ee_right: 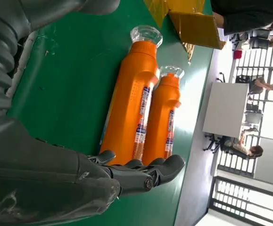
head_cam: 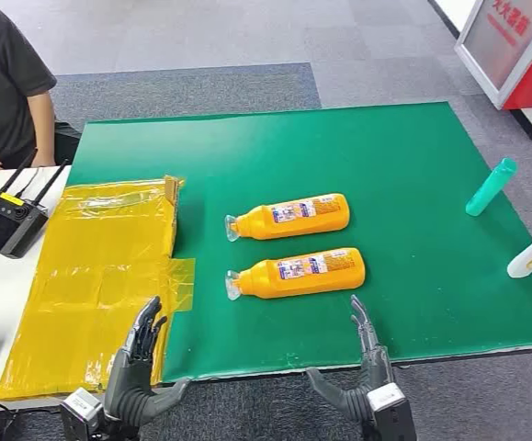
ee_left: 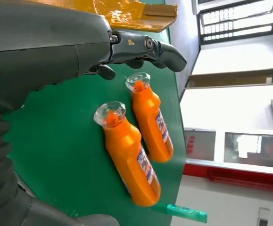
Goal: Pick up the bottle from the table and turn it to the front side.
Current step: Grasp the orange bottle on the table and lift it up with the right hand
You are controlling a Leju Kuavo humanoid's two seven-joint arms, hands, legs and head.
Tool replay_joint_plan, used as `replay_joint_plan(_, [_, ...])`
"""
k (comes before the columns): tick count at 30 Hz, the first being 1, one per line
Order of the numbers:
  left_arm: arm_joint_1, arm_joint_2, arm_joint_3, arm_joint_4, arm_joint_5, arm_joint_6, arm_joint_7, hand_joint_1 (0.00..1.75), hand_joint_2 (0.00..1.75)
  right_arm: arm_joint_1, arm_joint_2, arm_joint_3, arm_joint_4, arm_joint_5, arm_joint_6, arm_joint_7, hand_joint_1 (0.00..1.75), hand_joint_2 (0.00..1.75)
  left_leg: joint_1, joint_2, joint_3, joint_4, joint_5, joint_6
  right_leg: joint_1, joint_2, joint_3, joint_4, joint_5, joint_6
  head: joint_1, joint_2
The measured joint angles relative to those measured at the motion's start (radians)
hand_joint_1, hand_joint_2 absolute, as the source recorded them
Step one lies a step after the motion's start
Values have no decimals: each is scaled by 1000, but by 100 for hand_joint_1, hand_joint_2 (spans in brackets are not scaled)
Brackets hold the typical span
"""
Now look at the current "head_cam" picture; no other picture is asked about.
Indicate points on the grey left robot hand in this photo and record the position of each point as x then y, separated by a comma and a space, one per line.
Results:
125, 383

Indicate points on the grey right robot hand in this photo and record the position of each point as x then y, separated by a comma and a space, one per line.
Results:
376, 368

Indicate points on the orange bottle with clear cap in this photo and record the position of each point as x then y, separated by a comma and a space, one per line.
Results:
302, 274
293, 218

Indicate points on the person's forearm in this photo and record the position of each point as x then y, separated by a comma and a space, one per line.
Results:
41, 122

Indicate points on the teal plastic bottle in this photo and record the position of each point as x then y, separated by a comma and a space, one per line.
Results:
490, 187

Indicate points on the yellow tape-wrapped flat cardboard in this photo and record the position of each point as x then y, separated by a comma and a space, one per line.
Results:
96, 255

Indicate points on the green table mat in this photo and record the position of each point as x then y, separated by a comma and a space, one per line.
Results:
339, 152

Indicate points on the black remote controller with antennas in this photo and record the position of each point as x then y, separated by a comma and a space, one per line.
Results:
4, 225

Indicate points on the red and white sign cabinet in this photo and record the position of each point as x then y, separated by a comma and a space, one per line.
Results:
509, 48

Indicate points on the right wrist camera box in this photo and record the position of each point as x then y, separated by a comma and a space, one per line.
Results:
391, 414

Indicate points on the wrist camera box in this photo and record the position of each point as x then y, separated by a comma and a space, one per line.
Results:
79, 411
391, 414

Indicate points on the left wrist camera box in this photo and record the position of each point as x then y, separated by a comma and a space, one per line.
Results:
79, 411

